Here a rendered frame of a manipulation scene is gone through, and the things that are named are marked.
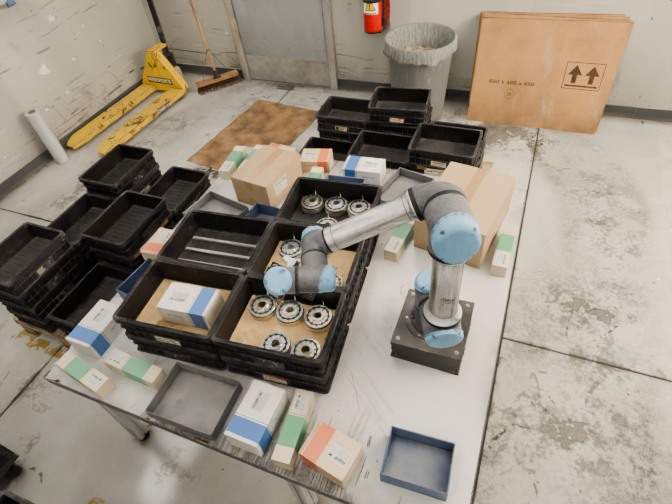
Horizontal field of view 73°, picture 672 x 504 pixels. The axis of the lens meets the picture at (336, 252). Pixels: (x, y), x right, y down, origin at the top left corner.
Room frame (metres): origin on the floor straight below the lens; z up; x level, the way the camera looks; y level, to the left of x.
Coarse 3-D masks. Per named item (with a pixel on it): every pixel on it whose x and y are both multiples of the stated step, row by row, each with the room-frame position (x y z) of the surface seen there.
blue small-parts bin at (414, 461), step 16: (400, 432) 0.56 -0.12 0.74; (416, 432) 0.55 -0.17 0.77; (400, 448) 0.53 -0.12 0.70; (416, 448) 0.52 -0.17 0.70; (432, 448) 0.52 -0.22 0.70; (448, 448) 0.50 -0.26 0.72; (384, 464) 0.48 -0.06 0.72; (400, 464) 0.48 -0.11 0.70; (416, 464) 0.48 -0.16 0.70; (432, 464) 0.47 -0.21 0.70; (448, 464) 0.46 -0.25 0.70; (384, 480) 0.44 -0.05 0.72; (400, 480) 0.42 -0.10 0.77; (416, 480) 0.43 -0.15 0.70; (432, 480) 0.42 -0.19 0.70; (448, 480) 0.41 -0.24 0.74; (432, 496) 0.38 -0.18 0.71
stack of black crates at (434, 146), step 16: (432, 128) 2.51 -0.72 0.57; (448, 128) 2.46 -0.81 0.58; (464, 128) 2.42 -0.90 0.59; (416, 144) 2.44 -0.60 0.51; (432, 144) 2.45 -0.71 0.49; (448, 144) 2.43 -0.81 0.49; (464, 144) 2.40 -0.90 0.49; (416, 160) 2.28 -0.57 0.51; (432, 160) 2.23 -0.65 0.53; (448, 160) 2.19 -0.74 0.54; (464, 160) 2.15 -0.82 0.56
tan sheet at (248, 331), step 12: (276, 300) 1.09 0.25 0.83; (240, 324) 1.00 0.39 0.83; (252, 324) 0.99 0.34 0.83; (264, 324) 0.99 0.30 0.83; (276, 324) 0.98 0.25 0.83; (300, 324) 0.97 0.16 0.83; (240, 336) 0.95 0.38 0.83; (252, 336) 0.94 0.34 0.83; (264, 336) 0.94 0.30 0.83; (288, 336) 0.92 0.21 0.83; (300, 336) 0.91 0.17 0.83; (312, 336) 0.91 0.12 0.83; (324, 336) 0.90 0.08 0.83
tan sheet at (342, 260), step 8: (272, 256) 1.33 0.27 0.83; (328, 256) 1.28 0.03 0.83; (336, 256) 1.28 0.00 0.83; (344, 256) 1.27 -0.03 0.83; (352, 256) 1.26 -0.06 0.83; (280, 264) 1.27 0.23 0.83; (328, 264) 1.24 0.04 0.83; (336, 264) 1.23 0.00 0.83; (344, 264) 1.23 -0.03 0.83; (264, 272) 1.24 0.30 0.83; (336, 272) 1.19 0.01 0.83; (344, 272) 1.18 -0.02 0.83; (344, 280) 1.14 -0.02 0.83
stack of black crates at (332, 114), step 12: (336, 96) 3.25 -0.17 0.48; (324, 108) 3.15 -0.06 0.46; (336, 108) 3.25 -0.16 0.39; (348, 108) 3.20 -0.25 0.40; (360, 108) 3.15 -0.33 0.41; (324, 120) 2.99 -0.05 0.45; (336, 120) 2.94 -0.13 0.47; (348, 120) 2.90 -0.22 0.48; (360, 120) 2.87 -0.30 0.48; (324, 132) 2.99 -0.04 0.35; (336, 132) 2.94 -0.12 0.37; (348, 132) 2.90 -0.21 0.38
